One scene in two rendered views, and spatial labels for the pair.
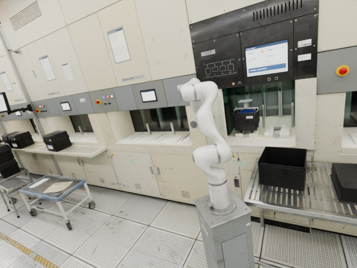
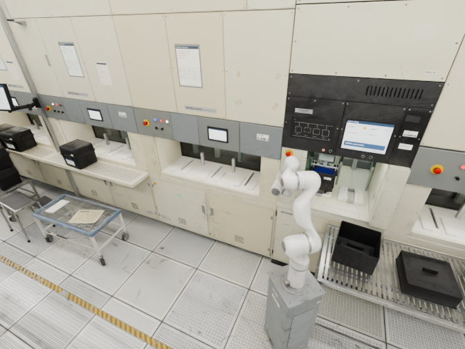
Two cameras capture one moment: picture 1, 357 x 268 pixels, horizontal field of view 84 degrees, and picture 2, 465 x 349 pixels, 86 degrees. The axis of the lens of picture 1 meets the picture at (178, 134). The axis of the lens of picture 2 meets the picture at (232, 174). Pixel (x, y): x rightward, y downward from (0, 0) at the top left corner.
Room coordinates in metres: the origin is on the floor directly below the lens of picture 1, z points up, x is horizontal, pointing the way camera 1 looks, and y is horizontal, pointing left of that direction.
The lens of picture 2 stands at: (0.08, 0.36, 2.27)
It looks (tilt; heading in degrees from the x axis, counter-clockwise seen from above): 32 degrees down; 353
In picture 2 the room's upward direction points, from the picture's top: 1 degrees counter-clockwise
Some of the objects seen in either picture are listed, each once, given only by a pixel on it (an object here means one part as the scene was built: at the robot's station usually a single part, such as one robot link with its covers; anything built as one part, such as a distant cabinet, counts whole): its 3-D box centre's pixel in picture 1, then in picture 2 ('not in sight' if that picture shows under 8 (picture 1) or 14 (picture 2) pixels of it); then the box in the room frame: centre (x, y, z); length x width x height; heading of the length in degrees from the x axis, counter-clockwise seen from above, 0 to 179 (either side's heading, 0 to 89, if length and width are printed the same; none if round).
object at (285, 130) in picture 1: (277, 131); (350, 194); (1.75, -0.94, 0.89); 0.22 x 0.21 x 0.04; 148
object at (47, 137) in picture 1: (57, 140); (78, 154); (2.97, 1.86, 0.93); 0.30 x 0.28 x 0.26; 55
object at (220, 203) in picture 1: (218, 192); (297, 273); (1.06, -0.18, 0.85); 0.19 x 0.19 x 0.18
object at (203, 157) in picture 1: (209, 164); (296, 251); (1.05, -0.15, 1.07); 0.19 x 0.12 x 0.24; 91
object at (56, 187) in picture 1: (58, 186); (86, 215); (2.36, 1.70, 0.47); 0.31 x 0.23 x 0.02; 80
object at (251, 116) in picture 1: (246, 116); (323, 173); (1.89, -0.71, 1.06); 0.24 x 0.20 x 0.32; 59
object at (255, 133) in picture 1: (247, 131); (320, 188); (1.89, -0.71, 0.89); 0.22 x 0.21 x 0.04; 148
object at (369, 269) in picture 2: (282, 166); (356, 246); (1.21, -0.68, 0.85); 0.28 x 0.28 x 0.17; 53
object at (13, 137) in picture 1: (20, 139); (18, 138); (3.60, 2.88, 0.93); 0.30 x 0.28 x 0.26; 61
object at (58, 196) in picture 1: (58, 197); (84, 225); (2.47, 1.84, 0.24); 0.97 x 0.52 x 0.48; 61
